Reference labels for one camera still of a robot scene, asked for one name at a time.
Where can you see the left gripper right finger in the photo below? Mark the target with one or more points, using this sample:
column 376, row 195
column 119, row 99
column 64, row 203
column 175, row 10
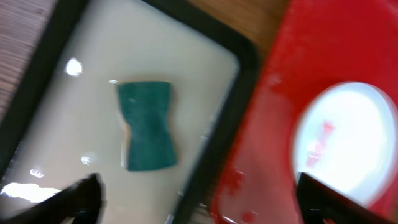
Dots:
column 320, row 204

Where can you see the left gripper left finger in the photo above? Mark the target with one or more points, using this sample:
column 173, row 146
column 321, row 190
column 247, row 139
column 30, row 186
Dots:
column 82, row 201

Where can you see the white plate with red stain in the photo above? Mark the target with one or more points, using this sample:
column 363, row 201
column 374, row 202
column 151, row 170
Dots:
column 347, row 140

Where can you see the green yellow sponge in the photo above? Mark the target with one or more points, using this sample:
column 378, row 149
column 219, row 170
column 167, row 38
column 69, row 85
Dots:
column 144, row 107

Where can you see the black tray with soapy water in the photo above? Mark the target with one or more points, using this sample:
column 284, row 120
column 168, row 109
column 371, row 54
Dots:
column 65, row 124

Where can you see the red plastic tray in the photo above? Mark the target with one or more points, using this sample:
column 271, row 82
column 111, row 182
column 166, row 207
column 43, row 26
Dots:
column 319, row 44

